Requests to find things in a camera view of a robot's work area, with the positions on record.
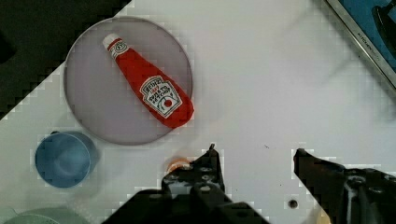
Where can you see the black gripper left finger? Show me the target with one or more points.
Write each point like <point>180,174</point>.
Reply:
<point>193,194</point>

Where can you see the blue plastic cup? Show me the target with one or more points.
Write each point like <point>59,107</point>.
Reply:
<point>65,159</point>

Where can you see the grey round plate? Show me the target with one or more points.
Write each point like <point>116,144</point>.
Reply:
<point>99,95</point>

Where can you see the orange slice toy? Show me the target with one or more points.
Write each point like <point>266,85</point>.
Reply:
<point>177,163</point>

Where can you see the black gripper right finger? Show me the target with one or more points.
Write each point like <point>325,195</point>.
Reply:
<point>348,196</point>

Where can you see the red plush ketchup bottle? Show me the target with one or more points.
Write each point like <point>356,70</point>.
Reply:
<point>156,91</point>

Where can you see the green colander basket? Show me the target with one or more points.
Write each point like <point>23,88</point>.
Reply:
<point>44,216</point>

